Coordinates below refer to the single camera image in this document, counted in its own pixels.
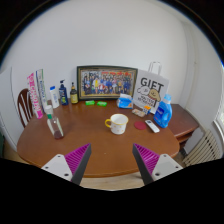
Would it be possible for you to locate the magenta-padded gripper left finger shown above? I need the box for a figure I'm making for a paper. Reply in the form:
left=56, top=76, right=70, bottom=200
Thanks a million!
left=40, top=143, right=92, bottom=186

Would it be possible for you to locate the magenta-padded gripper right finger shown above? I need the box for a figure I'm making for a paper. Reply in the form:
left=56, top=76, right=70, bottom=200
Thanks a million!
left=132, top=143, right=184, bottom=186

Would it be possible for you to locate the clear green-labelled drink bottle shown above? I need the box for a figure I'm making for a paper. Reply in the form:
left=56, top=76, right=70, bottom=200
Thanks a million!
left=43, top=104, right=65, bottom=140

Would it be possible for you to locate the white remote control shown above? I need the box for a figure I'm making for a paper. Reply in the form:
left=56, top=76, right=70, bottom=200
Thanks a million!
left=144, top=119, right=161, bottom=134

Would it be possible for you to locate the flat round red coaster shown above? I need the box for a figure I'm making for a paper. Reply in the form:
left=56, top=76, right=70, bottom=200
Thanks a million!
left=133, top=120, right=148, bottom=131

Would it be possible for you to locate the brown wooden side table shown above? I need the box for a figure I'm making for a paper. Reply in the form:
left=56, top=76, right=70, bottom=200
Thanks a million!
left=168, top=103, right=201, bottom=158

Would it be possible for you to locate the blue detergent bottle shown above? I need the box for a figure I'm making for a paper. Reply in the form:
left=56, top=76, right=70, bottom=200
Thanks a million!
left=152, top=93, right=174, bottom=129

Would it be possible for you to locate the beige snack packet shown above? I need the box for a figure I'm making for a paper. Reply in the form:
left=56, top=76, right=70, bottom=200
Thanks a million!
left=131, top=108, right=147, bottom=118

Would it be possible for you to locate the white mug with yellow rim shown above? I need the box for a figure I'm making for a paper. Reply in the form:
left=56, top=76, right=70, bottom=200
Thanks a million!
left=104, top=113, right=130, bottom=136

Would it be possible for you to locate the white tube bottle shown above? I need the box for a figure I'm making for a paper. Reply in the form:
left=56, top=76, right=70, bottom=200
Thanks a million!
left=49, top=85, right=61, bottom=109

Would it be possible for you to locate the brown wooden chair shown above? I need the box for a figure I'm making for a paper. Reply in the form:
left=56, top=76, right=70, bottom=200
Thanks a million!
left=17, top=88, right=34, bottom=129

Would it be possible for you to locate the dark blue pump bottle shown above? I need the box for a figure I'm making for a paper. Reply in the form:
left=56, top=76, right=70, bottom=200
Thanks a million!
left=58, top=79, right=70, bottom=107

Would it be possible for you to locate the dark yellow-labelled pump bottle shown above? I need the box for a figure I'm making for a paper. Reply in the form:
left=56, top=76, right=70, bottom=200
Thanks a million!
left=69, top=82, right=80, bottom=105

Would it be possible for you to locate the blue tissue pack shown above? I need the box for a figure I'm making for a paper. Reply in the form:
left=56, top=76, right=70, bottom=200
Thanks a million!
left=116, top=93, right=134, bottom=110

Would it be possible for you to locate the white printed paper bag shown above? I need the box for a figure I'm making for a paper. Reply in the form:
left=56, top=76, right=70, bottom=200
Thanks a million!
left=132, top=61, right=170, bottom=115

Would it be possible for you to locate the dark-framed group photo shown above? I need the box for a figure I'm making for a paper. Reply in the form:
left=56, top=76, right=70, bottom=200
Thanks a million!
left=76, top=65, right=139, bottom=101

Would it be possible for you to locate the white wall radiator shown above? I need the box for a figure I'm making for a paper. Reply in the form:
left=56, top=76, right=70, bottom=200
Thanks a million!
left=182, top=129, right=223, bottom=167

